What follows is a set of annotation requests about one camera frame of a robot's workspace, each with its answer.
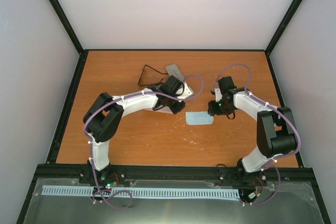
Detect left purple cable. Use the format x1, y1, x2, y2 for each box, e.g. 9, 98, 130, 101
82, 74, 205, 209

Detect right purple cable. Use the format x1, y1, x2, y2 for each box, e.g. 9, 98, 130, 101
214, 62, 301, 206

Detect black cage frame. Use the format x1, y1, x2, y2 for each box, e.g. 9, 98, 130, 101
15, 0, 332, 224

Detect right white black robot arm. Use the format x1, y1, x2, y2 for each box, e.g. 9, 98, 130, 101
208, 76, 301, 184

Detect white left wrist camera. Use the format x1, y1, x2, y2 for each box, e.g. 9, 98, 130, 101
176, 82, 194, 100

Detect light blue cloth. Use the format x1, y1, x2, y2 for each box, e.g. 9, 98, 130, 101
185, 111, 214, 125

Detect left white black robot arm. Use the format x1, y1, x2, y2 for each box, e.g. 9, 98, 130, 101
83, 76, 192, 184

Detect grey glasses case teal lining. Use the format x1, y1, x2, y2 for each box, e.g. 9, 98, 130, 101
165, 64, 184, 81

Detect purple cable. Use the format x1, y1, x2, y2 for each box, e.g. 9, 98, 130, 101
214, 62, 301, 206
82, 74, 205, 209

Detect black frame glasses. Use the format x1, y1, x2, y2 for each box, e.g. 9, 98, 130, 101
137, 65, 168, 87

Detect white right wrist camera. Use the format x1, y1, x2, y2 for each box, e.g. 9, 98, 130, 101
214, 88, 223, 102

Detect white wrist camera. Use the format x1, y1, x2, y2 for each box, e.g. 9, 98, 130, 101
176, 82, 194, 100
214, 88, 223, 102

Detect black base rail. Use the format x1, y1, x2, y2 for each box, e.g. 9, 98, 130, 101
80, 165, 264, 186

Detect pink glasses case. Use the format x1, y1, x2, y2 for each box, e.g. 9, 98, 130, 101
146, 106, 173, 114

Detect light blue slotted cable duct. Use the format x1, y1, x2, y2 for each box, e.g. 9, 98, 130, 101
40, 185, 239, 201

